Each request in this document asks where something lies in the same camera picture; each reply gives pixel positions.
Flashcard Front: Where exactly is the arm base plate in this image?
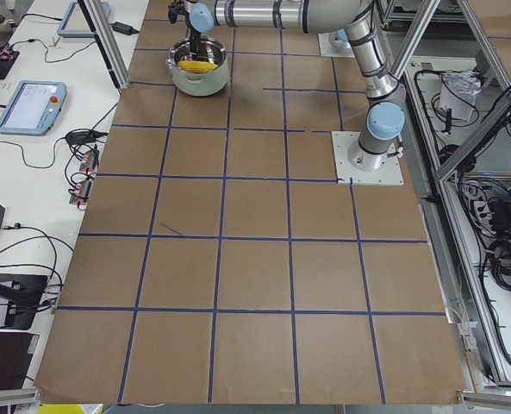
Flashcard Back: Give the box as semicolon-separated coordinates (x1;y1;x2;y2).
318;32;354;59
331;131;404;186

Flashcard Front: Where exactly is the yellow plastic corn cob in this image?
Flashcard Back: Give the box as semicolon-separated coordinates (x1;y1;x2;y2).
178;60;219;74

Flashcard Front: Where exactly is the black power adapter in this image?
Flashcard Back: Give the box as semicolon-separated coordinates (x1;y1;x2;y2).
111;22;139;35

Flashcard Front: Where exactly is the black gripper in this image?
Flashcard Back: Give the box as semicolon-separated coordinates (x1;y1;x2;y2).
189;28;201;57

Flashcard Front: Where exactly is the blue teach pendant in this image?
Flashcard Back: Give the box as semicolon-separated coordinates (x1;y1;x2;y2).
0;80;67;136
57;1;93;38

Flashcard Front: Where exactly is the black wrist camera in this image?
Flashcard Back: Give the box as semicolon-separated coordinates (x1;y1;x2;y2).
168;0;186;24

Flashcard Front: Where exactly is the pale green cooking pot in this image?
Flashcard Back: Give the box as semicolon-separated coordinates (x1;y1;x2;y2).
167;35;230;97

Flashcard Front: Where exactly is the black coiled cable bundle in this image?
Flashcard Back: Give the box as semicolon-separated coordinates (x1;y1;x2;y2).
478;236;511;294

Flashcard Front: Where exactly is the aluminium frame post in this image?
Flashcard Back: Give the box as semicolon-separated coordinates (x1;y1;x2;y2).
78;0;130;91

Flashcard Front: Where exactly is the far blue teach pendant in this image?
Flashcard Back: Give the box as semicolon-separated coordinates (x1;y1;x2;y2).
57;1;93;38

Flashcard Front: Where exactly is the near blue teach pendant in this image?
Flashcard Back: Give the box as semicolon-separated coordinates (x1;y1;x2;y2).
0;80;67;136

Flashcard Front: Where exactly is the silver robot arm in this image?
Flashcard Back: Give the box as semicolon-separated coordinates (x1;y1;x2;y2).
186;1;405;161

